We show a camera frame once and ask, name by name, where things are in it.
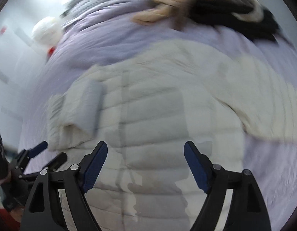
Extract lavender plush bed blanket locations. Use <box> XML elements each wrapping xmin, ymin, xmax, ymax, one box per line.
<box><xmin>20</xmin><ymin>0</ymin><xmax>297</xmax><ymax>230</ymax></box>

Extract white drawer cabinet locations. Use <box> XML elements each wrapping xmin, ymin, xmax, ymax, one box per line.
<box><xmin>0</xmin><ymin>24</ymin><xmax>46</xmax><ymax>150</ymax></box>

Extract black folded garment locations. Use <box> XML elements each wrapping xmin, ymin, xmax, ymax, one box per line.
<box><xmin>189</xmin><ymin>0</ymin><xmax>280</xmax><ymax>42</ymax></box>

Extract cream puffer down jacket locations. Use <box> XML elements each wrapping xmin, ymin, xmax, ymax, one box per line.
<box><xmin>47</xmin><ymin>40</ymin><xmax>297</xmax><ymax>230</ymax></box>

